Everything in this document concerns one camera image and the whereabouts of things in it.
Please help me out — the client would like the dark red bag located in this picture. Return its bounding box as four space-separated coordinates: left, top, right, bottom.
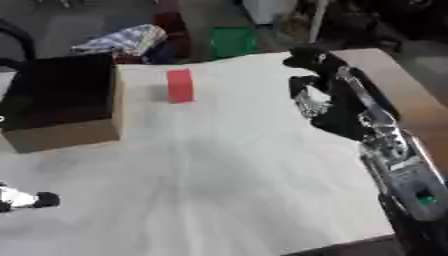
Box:
152 0 195 59

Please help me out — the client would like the black chair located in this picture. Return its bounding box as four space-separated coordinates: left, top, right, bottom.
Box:
0 18 39 73

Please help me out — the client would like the checked folded cloth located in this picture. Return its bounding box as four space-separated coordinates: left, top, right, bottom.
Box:
70 23 170 57

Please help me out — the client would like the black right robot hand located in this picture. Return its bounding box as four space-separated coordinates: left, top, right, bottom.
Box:
281 45 403 142

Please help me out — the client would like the green bin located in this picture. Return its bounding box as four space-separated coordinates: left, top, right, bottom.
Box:
208 27 259 59

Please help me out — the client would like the tan cardboard box black inside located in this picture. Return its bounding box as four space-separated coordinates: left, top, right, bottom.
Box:
0 53 128 155

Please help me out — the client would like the red rectangular block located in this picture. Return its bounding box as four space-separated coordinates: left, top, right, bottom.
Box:
166 68 196 105

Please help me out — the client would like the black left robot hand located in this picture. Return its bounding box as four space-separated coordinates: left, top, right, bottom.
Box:
0 182 63 214

